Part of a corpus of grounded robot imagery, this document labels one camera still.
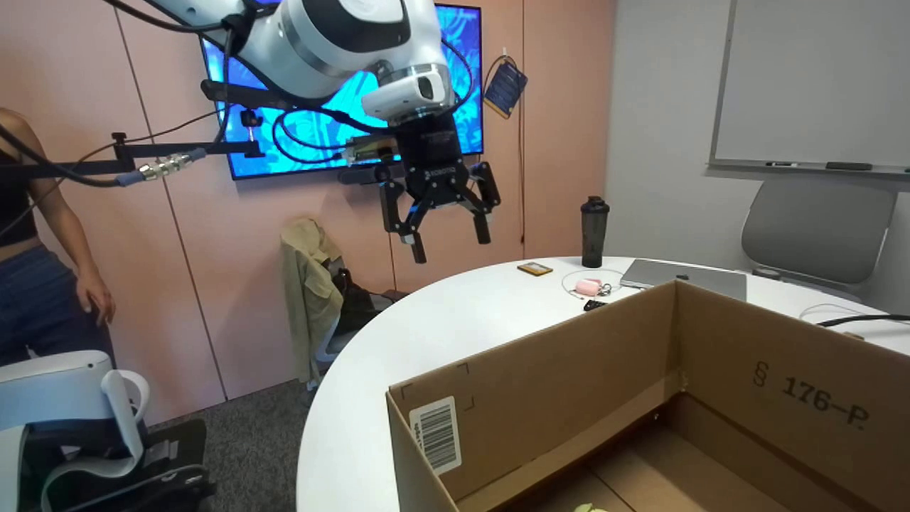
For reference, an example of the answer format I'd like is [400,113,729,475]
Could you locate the person's bare hand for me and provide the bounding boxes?
[73,267,120,328]

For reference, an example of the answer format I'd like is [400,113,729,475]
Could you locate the white curved plastic housing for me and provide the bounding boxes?
[0,347,151,512]

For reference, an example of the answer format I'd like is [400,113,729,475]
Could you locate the black bag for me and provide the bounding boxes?
[329,267,379,334]

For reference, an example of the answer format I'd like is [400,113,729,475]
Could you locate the pink computer mouse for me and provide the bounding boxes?
[565,273,614,300]

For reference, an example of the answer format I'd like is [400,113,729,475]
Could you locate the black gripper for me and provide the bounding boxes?
[379,112,504,267]

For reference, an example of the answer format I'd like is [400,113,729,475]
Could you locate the grey office chair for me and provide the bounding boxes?
[740,176,899,284]

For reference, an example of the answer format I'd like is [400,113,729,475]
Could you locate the wall television with blue picture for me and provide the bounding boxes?
[200,0,486,183]

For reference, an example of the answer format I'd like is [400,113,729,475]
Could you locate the silver closed laptop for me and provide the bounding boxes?
[621,256,750,305]

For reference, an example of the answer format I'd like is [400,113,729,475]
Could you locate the black stereo camera on stand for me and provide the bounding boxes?
[200,76,288,132]

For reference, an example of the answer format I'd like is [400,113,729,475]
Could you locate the black equipment cart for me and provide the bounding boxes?
[16,415,220,512]

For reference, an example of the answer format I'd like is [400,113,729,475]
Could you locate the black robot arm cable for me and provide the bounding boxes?
[100,0,479,172]

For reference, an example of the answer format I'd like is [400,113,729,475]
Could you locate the brown cardboard box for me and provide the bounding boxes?
[380,283,910,512]

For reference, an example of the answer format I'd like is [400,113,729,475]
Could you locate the black drink bottle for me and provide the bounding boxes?
[577,193,611,270]

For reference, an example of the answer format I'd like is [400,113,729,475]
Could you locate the white wall whiteboard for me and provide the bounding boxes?
[707,0,910,183]

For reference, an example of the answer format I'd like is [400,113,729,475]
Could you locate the black table cable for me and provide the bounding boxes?
[817,310,910,334]

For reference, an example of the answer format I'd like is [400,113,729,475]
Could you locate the black camera boom bar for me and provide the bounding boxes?
[0,132,268,190]

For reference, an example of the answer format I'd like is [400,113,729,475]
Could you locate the dark blue wall panel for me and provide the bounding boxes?
[481,55,533,116]

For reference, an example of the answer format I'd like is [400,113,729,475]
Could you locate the person in dark clothes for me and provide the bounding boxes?
[0,152,120,371]

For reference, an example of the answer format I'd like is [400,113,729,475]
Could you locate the person's bare forearm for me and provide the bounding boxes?
[0,108,106,283]

